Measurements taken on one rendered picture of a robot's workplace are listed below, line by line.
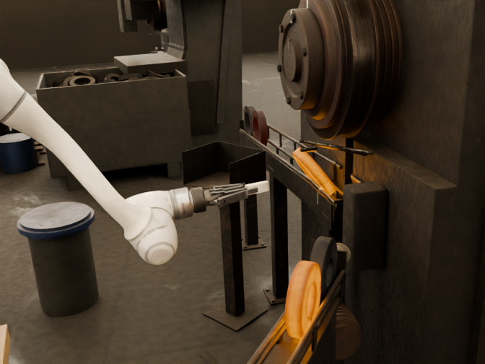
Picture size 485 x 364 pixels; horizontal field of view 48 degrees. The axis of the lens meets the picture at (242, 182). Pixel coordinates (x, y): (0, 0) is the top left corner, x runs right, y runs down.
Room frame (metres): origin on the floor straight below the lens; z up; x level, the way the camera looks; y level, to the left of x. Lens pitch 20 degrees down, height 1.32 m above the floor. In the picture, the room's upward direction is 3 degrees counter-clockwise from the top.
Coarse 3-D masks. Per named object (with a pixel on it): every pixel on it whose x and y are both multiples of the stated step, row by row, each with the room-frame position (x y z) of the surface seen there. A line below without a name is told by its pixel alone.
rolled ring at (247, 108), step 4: (244, 108) 2.71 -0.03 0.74; (248, 108) 2.63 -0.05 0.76; (252, 108) 2.63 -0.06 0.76; (244, 112) 2.72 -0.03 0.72; (248, 112) 2.62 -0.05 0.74; (252, 112) 2.61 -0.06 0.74; (244, 116) 2.72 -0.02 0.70; (248, 116) 2.72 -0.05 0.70; (244, 120) 2.73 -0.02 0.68; (248, 120) 2.72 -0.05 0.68; (244, 124) 2.73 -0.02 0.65; (248, 124) 2.72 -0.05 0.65; (244, 128) 2.73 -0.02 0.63; (248, 128) 2.71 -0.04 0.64; (248, 132) 2.69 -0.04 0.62
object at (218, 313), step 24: (216, 144) 2.19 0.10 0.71; (192, 168) 2.08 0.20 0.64; (216, 168) 2.18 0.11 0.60; (240, 168) 1.91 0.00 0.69; (264, 168) 2.01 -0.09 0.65; (240, 240) 2.01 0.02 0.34; (240, 264) 2.01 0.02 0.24; (240, 288) 2.00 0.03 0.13; (216, 312) 2.01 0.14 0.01; (240, 312) 2.00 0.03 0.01; (264, 312) 2.00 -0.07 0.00
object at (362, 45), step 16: (336, 0) 1.47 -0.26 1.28; (352, 0) 1.44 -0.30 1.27; (352, 16) 1.41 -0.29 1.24; (368, 16) 1.42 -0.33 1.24; (352, 32) 1.38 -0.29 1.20; (368, 32) 1.40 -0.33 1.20; (352, 48) 1.37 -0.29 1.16; (368, 48) 1.39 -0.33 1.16; (352, 64) 1.37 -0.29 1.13; (368, 64) 1.38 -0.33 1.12; (352, 80) 1.36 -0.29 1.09; (368, 80) 1.38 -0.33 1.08; (352, 96) 1.37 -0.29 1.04; (368, 96) 1.40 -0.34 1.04; (352, 112) 1.41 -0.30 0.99; (336, 128) 1.46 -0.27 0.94; (352, 128) 1.47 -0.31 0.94
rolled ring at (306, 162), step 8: (296, 152) 1.66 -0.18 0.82; (304, 152) 1.63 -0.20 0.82; (296, 160) 1.72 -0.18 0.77; (304, 160) 1.61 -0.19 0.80; (312, 160) 1.60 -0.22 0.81; (304, 168) 1.72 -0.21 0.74; (312, 168) 1.58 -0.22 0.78; (320, 168) 1.58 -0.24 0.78; (312, 176) 1.72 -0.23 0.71; (320, 176) 1.58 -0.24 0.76; (320, 184) 1.58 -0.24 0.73; (328, 184) 1.58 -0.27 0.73; (328, 192) 1.60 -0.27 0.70
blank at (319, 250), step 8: (320, 240) 1.09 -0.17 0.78; (328, 240) 1.09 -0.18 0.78; (320, 248) 1.06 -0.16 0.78; (328, 248) 1.07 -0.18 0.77; (336, 248) 1.14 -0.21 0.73; (312, 256) 1.05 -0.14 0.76; (320, 256) 1.04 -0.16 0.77; (328, 256) 1.07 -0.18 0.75; (336, 256) 1.14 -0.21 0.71; (320, 264) 1.03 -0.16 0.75; (328, 264) 1.12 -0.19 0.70; (336, 264) 1.15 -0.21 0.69; (320, 272) 1.02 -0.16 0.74; (328, 272) 1.11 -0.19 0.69; (328, 280) 1.10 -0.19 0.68; (328, 288) 1.07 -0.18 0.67; (320, 296) 1.02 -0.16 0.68; (320, 304) 1.03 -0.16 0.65
